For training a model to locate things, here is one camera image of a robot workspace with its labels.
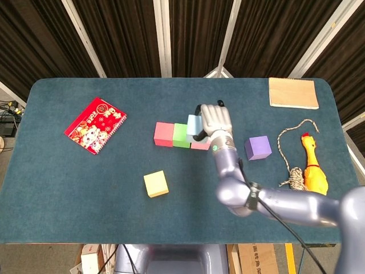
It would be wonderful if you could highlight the green foam cube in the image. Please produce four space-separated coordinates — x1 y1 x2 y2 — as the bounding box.
172 123 192 149

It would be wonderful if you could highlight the brown kraft paper notepad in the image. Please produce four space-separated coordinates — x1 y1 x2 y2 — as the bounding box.
268 77 320 110

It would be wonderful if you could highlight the brown cardboard box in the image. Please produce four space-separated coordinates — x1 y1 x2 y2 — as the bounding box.
238 244 279 274

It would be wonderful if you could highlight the yellow block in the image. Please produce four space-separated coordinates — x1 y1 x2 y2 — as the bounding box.
143 170 169 199

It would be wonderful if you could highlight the light blue block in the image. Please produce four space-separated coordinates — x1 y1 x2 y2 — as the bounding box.
186 114 214 144

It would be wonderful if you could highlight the black velcro cable strap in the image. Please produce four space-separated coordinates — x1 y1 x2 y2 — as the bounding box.
245 182 263 212

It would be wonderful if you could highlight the pink block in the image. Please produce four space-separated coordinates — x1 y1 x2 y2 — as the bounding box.
153 122 175 148

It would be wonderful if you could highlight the braided beige rope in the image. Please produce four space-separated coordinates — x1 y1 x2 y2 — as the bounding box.
277 119 320 191

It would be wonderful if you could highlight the white partition frame post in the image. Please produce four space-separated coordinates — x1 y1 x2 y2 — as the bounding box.
0 82 27 108
153 0 173 78
287 0 359 78
341 112 365 131
202 0 243 78
61 0 107 78

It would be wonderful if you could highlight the teal felt table cover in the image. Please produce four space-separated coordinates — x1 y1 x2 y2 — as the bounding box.
0 77 365 245

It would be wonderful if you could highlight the white cardboard box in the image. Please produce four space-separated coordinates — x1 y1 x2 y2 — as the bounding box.
80 244 104 274

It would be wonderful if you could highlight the blue-gray robot torso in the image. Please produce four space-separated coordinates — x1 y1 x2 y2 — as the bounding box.
115 244 229 274

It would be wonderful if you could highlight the red spiral cartoon notebook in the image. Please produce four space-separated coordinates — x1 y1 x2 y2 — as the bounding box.
63 96 127 155

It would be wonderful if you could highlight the purple block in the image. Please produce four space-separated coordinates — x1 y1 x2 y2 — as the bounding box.
244 135 272 161

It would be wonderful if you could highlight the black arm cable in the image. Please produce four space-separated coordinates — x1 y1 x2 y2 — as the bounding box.
238 158 329 274

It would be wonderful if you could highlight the yellow rubber chicken toy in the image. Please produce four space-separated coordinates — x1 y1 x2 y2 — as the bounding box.
301 132 329 196

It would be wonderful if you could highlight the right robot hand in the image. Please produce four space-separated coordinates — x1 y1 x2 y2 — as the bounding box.
192 99 233 142

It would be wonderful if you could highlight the pink foam cube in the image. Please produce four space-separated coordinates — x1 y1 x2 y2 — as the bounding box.
190 136 213 151

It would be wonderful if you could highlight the dark brown pleated curtain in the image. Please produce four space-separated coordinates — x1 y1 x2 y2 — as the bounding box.
0 0 365 143

